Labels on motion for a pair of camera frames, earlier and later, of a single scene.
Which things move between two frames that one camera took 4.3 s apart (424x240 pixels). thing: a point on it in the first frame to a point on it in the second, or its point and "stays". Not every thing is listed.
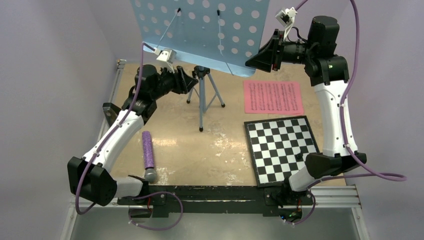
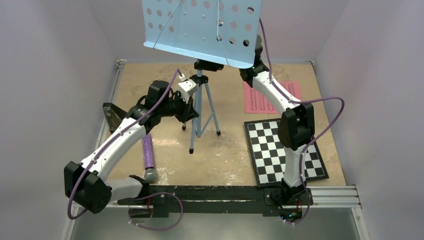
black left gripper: (183, 83) to (188, 112)
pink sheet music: (279, 97) stays
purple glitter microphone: (150, 173) stays
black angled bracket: (111, 112) stays
